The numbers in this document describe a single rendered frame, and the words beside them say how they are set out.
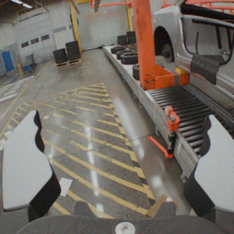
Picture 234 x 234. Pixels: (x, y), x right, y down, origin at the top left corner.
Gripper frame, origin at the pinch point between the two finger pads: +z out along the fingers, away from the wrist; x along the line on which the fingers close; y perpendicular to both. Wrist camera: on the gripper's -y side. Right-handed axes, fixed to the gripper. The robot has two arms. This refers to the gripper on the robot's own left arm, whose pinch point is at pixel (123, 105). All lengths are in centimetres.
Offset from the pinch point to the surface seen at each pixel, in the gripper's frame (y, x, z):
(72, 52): 100, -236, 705
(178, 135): 78, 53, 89
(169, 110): 68, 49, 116
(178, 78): 51, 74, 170
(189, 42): 2, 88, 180
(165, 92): 87, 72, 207
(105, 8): -185, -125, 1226
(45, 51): 124, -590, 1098
